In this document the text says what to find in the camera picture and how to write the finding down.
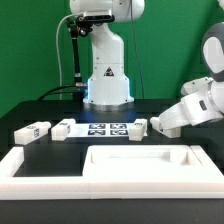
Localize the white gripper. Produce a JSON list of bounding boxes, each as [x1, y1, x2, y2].
[[159, 96, 214, 130]]

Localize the white desk top tray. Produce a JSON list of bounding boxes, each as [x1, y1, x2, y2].
[[82, 145, 205, 177]]

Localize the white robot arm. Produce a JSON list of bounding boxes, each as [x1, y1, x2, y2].
[[70, 0, 212, 132]]

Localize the sheet with fiducial markers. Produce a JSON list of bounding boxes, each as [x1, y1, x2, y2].
[[68, 122, 148, 137]]

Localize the black camera on stand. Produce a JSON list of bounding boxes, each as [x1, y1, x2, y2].
[[75, 10, 115, 37]]

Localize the black cables at base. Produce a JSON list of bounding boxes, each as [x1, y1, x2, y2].
[[37, 84, 88, 102]]

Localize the black camera stand pole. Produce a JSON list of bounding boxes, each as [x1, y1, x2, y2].
[[66, 18, 82, 86]]

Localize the white cable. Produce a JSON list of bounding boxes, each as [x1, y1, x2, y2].
[[55, 13, 83, 100]]

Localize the white U-shaped frame fence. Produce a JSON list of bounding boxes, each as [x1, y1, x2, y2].
[[0, 145, 224, 200]]

